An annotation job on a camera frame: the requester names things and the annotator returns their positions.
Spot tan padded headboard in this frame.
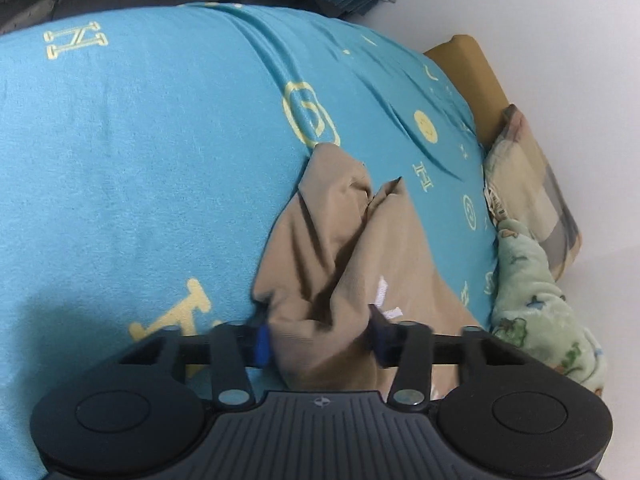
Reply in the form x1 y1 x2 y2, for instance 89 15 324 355
422 35 511 148

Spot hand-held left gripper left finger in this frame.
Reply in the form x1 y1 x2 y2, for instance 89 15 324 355
116 321 273 409

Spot green fleece blanket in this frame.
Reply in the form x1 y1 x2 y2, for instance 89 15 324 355
490 217 608 396

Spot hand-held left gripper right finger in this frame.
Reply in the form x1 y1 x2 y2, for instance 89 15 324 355
368 304 535 409

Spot teal patterned bed sheet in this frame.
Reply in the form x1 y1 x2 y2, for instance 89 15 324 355
0 2 501 476

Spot plaid pillow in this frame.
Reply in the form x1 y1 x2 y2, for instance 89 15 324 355
482 104 582 281

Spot tan printed t-shirt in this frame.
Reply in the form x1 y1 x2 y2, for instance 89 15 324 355
252 142 493 401

